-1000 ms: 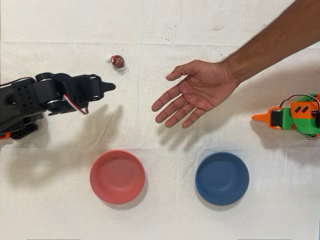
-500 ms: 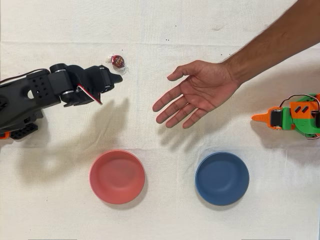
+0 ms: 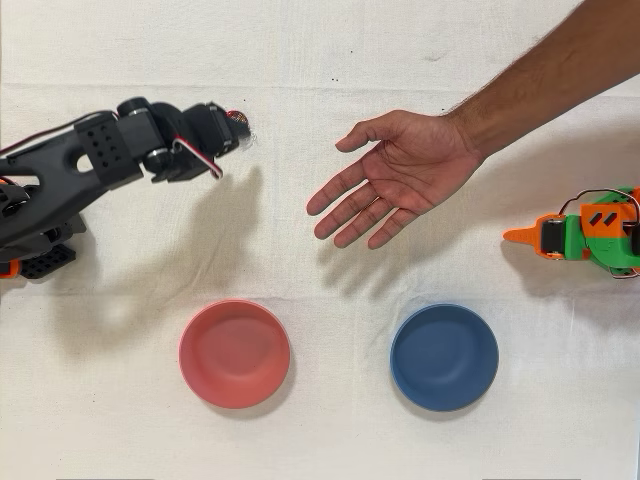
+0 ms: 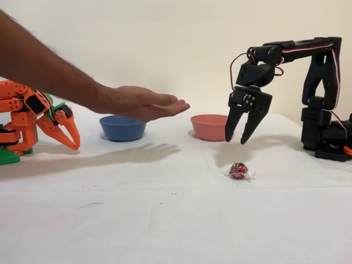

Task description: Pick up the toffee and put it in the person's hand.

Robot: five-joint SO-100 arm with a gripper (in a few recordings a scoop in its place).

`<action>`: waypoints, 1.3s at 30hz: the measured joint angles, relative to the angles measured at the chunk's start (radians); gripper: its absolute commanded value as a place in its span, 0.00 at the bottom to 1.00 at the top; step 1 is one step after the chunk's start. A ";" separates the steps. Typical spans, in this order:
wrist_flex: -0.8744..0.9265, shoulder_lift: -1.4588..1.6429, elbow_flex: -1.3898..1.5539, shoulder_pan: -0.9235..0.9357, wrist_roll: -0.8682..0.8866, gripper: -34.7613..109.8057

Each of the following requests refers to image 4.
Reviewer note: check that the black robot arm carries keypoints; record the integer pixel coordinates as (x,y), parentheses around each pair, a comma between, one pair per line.
(320,82)

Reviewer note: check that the person's bare hand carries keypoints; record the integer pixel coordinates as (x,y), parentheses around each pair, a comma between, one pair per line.
(143,104)

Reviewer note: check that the blue bowl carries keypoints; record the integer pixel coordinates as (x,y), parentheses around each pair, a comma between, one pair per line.
(122,130)

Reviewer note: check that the pink bowl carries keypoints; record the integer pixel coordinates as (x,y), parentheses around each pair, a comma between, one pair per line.
(207,127)

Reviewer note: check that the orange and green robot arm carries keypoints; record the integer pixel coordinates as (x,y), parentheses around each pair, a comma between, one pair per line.
(22,121)

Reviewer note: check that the red candy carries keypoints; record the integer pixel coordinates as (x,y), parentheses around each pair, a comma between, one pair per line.
(239,170)

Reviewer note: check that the white table cloth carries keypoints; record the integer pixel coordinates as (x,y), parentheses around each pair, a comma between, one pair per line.
(176,214)

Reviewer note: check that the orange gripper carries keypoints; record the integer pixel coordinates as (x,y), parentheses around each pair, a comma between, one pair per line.
(61,119)

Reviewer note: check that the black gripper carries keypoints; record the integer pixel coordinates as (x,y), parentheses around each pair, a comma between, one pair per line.
(259,99)

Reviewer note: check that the person's bare forearm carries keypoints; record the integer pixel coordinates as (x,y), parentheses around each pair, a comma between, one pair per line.
(41,66)

